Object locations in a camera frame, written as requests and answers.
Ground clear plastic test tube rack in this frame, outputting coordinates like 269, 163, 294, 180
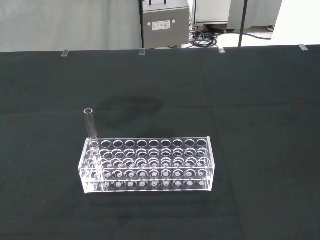
78, 136, 215, 195

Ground black bench cloth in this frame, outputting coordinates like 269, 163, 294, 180
0, 44, 320, 240

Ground grey metal cabinet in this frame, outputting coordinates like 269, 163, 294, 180
138, 0, 191, 49

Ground white cabinet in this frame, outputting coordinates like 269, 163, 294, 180
194, 0, 231, 25

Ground black pole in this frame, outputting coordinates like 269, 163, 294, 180
237, 0, 249, 48

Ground pale grey curtain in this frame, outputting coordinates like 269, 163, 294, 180
0, 0, 141, 53

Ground black cable bundle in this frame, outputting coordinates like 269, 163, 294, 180
187, 24, 222, 48

